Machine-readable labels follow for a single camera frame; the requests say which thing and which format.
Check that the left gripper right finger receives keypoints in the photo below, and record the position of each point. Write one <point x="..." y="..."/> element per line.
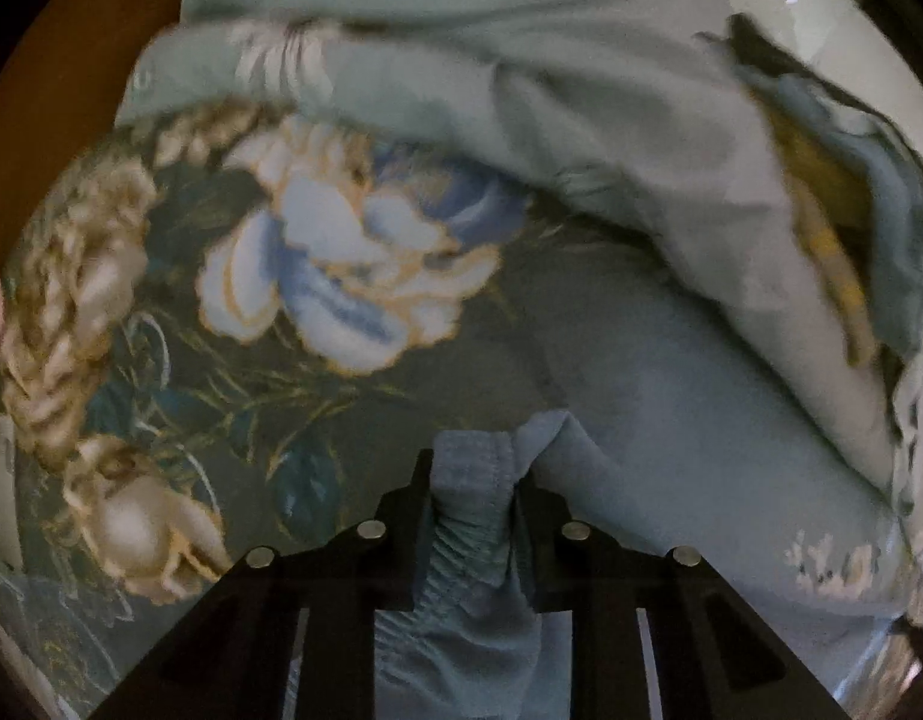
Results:
<point x="654" y="636"/>

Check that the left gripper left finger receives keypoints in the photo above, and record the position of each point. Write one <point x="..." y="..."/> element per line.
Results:
<point x="289" y="636"/>

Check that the dark floral bed blanket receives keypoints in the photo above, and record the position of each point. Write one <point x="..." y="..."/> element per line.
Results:
<point x="227" y="327"/>

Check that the red wooden headboard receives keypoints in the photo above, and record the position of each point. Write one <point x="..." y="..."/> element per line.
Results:
<point x="59" y="91"/>

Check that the light blue floral duvet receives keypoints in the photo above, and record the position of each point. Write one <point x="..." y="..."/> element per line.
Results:
<point x="622" y="111"/>

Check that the blue-grey garment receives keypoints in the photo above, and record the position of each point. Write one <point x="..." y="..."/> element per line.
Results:
<point x="631" y="399"/>

